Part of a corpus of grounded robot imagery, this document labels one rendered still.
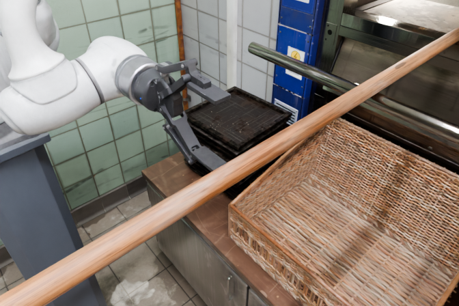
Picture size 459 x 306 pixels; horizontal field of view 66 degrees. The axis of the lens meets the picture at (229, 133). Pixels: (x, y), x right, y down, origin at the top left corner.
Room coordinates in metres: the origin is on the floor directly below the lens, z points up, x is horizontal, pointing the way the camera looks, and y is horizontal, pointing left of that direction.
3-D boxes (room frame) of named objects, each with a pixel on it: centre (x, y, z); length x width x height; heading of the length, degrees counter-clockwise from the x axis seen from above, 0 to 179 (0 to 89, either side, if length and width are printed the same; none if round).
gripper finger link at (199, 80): (0.48, 0.05, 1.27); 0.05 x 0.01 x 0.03; 41
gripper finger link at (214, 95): (0.46, 0.03, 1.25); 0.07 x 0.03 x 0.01; 41
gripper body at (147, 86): (0.56, 0.12, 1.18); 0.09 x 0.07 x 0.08; 41
